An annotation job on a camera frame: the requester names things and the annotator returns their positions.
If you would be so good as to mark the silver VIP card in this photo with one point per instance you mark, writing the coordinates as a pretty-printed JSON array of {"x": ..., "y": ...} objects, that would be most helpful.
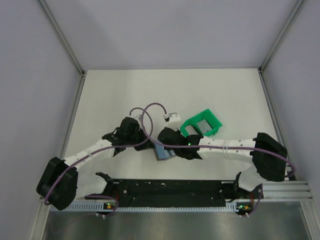
[{"x": 204, "y": 126}]

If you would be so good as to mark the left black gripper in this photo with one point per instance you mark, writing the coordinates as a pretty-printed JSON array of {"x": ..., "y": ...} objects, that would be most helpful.
[{"x": 148, "y": 145}]

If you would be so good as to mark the white slotted cable duct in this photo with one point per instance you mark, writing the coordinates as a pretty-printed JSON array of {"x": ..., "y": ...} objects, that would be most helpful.
[{"x": 106, "y": 207}]

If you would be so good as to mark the grey card holder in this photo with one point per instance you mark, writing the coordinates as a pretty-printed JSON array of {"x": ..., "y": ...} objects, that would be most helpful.
[{"x": 162, "y": 154}]

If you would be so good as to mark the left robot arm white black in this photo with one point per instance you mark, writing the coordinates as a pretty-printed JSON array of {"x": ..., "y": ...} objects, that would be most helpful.
[{"x": 80, "y": 175}]

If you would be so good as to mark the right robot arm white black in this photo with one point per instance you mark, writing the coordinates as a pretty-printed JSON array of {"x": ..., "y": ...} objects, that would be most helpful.
[{"x": 267, "y": 157}]

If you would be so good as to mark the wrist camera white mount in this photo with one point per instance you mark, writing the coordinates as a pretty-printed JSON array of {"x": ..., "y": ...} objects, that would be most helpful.
[
  {"x": 138, "y": 117},
  {"x": 173, "y": 120}
]

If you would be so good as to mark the stack of white cards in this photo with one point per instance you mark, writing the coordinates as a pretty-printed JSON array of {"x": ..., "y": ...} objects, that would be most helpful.
[{"x": 191, "y": 130}]

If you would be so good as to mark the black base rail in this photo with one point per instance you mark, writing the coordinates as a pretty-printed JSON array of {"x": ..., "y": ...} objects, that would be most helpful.
[{"x": 174, "y": 193}]

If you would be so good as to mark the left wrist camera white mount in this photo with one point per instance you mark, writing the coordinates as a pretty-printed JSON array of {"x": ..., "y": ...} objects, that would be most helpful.
[{"x": 138, "y": 117}]

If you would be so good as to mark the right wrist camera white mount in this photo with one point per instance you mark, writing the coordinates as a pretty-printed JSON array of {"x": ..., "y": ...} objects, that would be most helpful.
[{"x": 173, "y": 120}]

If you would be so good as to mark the left aluminium frame post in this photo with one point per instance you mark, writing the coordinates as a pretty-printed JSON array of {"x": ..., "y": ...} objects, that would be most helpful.
[{"x": 60, "y": 35}]

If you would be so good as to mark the right aluminium frame post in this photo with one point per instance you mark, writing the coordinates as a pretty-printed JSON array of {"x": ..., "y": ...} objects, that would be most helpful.
[{"x": 297, "y": 8}]

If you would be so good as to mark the green plastic bin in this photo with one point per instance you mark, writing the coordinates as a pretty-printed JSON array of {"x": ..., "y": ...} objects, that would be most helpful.
[{"x": 207, "y": 115}]

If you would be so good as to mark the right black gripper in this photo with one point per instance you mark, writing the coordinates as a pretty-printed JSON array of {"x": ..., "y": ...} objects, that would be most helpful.
[{"x": 178, "y": 132}]

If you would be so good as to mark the aluminium frame post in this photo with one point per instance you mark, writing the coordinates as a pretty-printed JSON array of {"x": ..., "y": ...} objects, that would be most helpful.
[
  {"x": 297, "y": 8},
  {"x": 60, "y": 35}
]

